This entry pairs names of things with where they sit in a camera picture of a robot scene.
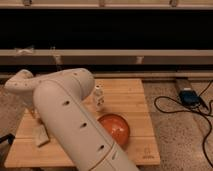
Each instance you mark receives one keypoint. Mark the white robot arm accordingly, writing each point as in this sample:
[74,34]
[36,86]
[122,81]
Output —
[58,99]

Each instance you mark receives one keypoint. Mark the orange ceramic bowl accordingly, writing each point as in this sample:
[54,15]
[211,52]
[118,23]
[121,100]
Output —
[117,127]

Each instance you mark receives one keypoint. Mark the small white bottle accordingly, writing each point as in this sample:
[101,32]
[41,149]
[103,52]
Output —
[98,98]

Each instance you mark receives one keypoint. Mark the wooden board table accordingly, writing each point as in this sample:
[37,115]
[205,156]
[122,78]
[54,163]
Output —
[124,97]

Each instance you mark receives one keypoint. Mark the beige sponge block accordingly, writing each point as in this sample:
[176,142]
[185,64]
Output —
[40,135]

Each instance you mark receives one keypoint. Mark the blue power adapter box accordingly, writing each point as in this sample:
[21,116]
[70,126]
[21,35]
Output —
[189,97]

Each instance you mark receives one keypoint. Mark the black object at left edge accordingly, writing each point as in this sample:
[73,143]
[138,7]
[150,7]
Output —
[9,138]

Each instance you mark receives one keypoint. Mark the grey horizontal rail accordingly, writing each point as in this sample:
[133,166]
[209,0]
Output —
[104,57]

